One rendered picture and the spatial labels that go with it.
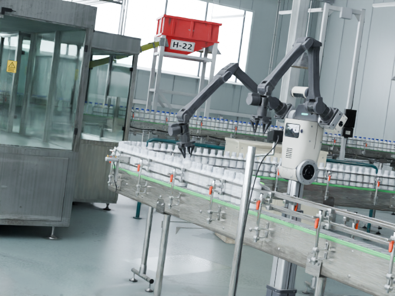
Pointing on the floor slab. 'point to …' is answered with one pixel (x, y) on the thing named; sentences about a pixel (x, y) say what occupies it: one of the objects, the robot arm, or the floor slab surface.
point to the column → (289, 78)
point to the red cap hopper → (182, 41)
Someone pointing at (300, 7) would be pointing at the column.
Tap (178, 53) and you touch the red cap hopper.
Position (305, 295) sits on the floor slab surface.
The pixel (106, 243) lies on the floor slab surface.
